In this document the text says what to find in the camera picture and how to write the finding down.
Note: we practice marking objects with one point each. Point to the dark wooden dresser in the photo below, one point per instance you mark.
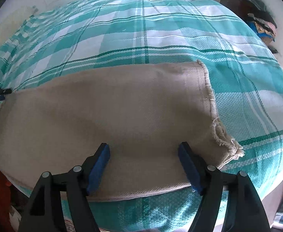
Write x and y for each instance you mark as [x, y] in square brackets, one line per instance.
[231, 2]

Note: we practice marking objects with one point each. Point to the beige pants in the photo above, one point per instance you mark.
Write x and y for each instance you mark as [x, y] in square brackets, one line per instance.
[107, 113]

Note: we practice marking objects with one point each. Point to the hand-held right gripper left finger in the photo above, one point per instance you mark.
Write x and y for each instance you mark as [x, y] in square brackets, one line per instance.
[99, 166]

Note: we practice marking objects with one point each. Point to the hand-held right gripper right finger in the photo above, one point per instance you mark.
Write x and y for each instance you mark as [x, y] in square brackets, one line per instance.
[188, 166]

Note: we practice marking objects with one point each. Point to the pile of clothes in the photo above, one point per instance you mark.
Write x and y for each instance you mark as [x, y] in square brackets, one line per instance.
[260, 17]

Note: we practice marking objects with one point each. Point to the teal plaid bedspread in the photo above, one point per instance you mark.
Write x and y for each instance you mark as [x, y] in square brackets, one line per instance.
[180, 41]

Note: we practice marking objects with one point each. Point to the cream headboard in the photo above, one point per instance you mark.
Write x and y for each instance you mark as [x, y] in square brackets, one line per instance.
[8, 29]

